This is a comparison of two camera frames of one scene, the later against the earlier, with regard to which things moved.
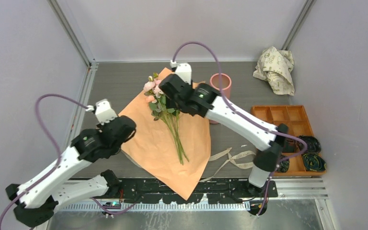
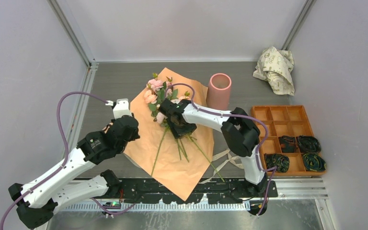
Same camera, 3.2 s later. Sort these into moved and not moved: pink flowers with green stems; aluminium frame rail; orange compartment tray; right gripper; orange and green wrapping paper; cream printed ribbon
Moved: pink flowers with green stems; right gripper
Not moved: cream printed ribbon; aluminium frame rail; orange and green wrapping paper; orange compartment tray
